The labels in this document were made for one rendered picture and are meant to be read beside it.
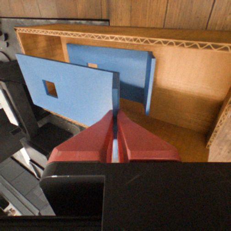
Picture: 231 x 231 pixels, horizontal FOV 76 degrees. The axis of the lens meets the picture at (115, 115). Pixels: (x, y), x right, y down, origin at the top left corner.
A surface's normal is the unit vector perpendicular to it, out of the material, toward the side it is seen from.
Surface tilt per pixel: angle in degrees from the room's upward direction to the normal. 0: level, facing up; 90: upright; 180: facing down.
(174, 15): 0
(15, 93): 90
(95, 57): 0
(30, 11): 0
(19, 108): 90
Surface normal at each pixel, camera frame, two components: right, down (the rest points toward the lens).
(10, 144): 0.85, 0.30
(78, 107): -0.50, 0.51
